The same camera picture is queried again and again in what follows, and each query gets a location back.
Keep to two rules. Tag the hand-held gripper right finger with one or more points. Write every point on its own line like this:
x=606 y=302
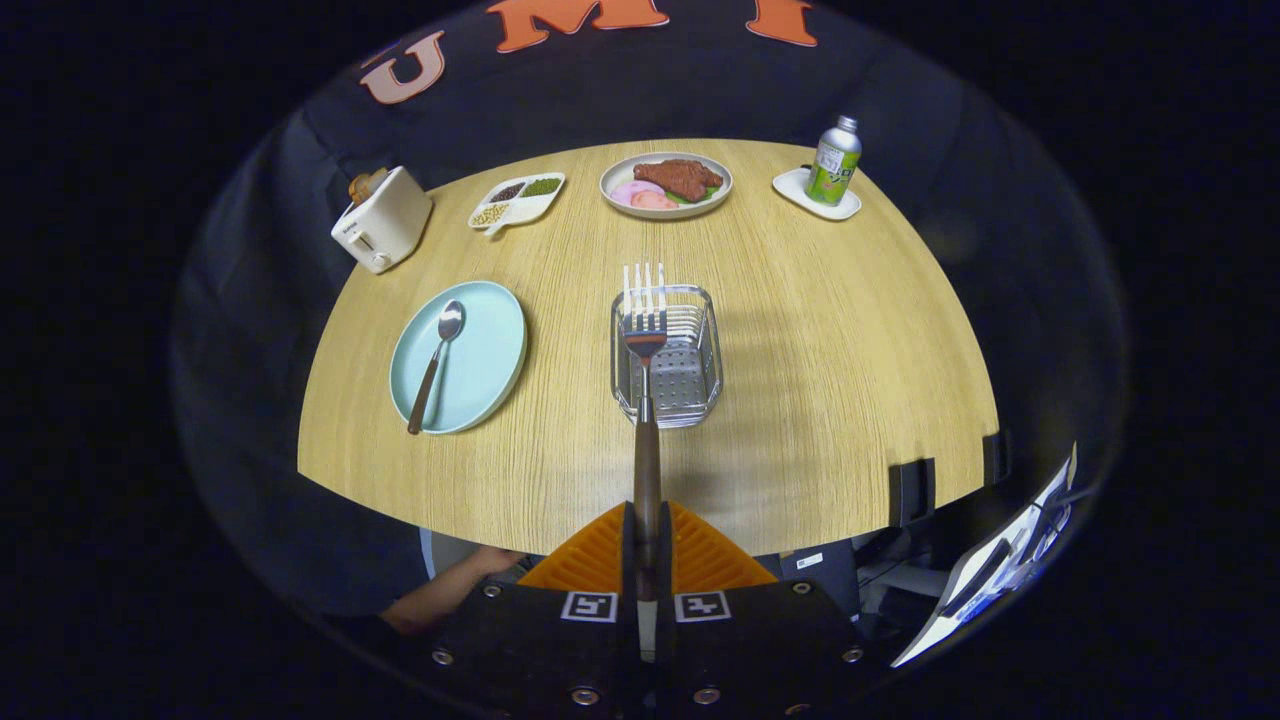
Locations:
x=666 y=560

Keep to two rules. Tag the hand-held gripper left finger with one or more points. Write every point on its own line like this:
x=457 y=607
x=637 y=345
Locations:
x=630 y=560

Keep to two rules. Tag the light blue round plate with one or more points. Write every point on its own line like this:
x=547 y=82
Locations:
x=480 y=360

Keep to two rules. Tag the wide black table clamp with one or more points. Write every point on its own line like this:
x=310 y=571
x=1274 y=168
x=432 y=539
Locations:
x=910 y=492

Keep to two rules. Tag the narrow black table clamp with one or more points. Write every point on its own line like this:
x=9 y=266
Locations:
x=997 y=458

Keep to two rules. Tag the orange-pink ham slice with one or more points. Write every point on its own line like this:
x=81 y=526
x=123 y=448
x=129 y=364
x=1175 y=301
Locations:
x=655 y=201

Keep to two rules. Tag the white divided dish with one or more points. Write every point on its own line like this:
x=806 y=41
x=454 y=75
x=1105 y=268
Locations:
x=525 y=209

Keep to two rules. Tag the green lettuce leaf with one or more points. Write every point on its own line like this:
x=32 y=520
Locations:
x=710 y=193

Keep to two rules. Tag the pink ham slice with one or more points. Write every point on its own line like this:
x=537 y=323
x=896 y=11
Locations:
x=628 y=190

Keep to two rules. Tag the pile of yellow beans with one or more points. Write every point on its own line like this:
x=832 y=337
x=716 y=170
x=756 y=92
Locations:
x=489 y=214

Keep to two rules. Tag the brown steak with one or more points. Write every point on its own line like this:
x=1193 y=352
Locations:
x=685 y=178

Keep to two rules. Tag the pile of green beans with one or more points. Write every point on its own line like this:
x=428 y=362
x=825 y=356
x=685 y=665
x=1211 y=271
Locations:
x=542 y=186

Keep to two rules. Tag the pile of dark beans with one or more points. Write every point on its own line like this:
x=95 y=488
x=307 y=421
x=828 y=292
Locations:
x=507 y=192

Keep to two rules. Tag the white round dinner plate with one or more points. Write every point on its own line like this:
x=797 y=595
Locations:
x=625 y=168

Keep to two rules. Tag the small white tray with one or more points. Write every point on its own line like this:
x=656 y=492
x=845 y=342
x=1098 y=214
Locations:
x=790 y=185

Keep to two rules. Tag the white toaster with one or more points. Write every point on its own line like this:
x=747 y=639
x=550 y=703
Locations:
x=390 y=225

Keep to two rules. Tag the green drink bottle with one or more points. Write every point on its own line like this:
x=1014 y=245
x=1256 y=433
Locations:
x=832 y=170

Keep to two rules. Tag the brown toast slice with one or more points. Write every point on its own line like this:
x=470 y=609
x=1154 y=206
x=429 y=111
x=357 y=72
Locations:
x=362 y=185

